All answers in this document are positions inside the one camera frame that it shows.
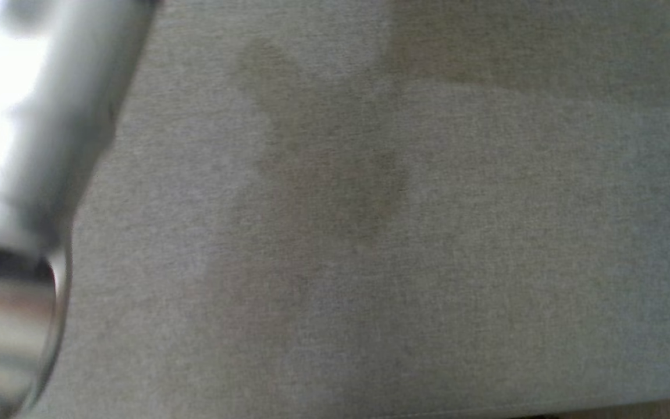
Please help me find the large grey sofa seat cushion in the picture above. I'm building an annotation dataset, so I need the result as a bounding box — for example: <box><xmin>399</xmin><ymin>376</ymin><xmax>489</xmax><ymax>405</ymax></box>
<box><xmin>15</xmin><ymin>0</ymin><xmax>670</xmax><ymax>419</ymax></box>

